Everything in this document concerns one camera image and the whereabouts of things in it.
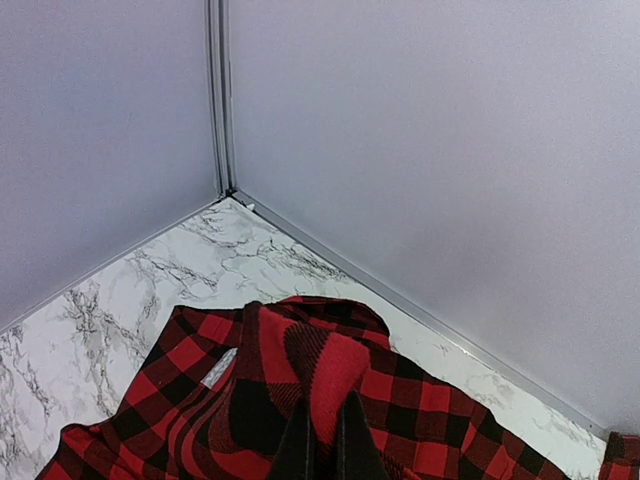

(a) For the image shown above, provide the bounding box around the aluminium table edge rail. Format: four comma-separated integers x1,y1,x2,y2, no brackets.
228,190,608,439

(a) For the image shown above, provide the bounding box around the red black plaid shirt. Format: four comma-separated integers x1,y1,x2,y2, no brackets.
34,294,640,480

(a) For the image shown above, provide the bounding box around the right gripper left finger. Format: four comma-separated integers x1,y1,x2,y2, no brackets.
269,400,316,480

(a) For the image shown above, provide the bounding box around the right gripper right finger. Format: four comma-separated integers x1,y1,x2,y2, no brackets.
336,391,390,480

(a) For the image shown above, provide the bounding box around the left aluminium corner post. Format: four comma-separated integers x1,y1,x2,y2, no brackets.
204,0,237,197

